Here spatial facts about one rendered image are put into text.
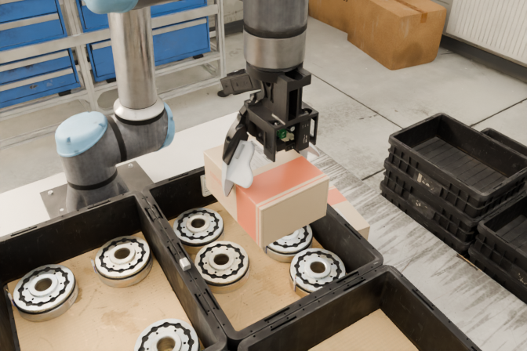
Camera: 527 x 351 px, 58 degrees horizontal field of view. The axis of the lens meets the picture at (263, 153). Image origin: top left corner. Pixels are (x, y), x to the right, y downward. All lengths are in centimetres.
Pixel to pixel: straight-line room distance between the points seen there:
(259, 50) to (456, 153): 145
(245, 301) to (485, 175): 118
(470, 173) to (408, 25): 183
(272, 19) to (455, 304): 78
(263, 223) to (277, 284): 28
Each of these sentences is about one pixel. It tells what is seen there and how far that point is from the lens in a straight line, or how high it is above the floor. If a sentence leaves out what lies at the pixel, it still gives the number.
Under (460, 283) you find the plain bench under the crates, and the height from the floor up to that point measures 70.
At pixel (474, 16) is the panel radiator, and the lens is 374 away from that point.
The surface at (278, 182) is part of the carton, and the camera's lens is 67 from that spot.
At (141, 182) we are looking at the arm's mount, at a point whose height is 74.
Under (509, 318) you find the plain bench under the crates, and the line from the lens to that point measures 115.
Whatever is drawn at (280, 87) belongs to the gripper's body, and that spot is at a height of 128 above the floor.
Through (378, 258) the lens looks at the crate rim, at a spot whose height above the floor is 93.
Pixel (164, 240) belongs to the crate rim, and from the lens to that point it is 87.
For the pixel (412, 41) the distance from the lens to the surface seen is 358.
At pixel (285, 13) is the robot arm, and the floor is 137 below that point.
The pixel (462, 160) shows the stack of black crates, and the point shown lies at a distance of 190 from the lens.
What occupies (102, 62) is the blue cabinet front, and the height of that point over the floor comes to 43.
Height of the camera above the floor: 155
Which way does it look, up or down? 37 degrees down
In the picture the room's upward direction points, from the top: straight up
